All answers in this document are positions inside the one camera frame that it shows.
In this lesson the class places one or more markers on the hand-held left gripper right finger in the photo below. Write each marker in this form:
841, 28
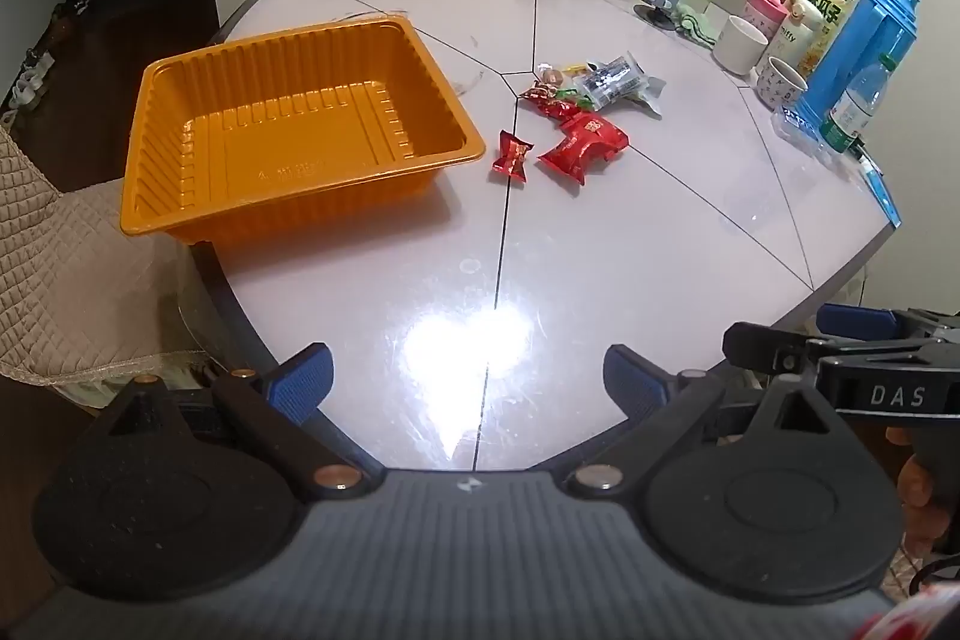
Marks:
634, 385

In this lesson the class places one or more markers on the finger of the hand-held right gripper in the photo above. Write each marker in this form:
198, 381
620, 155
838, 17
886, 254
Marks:
765, 351
855, 319

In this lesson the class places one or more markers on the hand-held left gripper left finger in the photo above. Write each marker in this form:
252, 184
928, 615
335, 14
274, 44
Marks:
300, 385

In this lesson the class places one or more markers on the large red snack packet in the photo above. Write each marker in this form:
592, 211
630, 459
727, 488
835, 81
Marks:
581, 145

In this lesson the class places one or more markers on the small red candy wrapper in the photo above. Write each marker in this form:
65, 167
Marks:
511, 156

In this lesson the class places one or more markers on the orange plastic tray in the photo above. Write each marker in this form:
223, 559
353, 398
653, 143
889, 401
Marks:
300, 115

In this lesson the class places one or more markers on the silver snack pouch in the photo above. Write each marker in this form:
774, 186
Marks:
652, 93

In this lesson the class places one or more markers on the red patterned candy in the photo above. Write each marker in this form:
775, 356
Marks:
541, 96

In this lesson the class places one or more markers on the brown round candy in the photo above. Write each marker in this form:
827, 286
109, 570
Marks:
551, 78

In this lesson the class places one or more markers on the yellow snack packet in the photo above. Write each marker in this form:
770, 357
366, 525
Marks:
574, 66

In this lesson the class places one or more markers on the person's right hand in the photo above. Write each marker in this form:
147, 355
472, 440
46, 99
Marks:
916, 486

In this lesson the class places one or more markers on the clear plastic box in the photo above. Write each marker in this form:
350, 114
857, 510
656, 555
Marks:
795, 123

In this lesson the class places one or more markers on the green label water bottle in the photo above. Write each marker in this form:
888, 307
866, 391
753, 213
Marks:
851, 111

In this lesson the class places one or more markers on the red patterned cloth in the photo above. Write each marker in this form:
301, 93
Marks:
911, 617

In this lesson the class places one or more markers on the patterned white mug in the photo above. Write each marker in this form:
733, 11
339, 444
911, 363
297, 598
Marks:
780, 85

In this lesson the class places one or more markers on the quilted beige chair with fringe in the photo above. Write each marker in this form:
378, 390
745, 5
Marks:
67, 280

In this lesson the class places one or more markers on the blue thermos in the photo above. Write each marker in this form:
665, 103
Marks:
855, 48

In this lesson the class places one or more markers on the white bottle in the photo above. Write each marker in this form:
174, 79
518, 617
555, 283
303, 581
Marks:
801, 36

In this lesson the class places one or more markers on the white cup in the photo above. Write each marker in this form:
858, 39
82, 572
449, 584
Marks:
739, 48

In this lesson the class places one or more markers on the pink lidded cup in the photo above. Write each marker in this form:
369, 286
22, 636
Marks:
763, 6

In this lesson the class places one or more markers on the green cloth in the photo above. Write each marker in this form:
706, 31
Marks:
694, 25

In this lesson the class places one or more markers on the white shoes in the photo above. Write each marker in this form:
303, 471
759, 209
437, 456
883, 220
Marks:
26, 78

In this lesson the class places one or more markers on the dark shoes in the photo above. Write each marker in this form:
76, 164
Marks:
71, 3

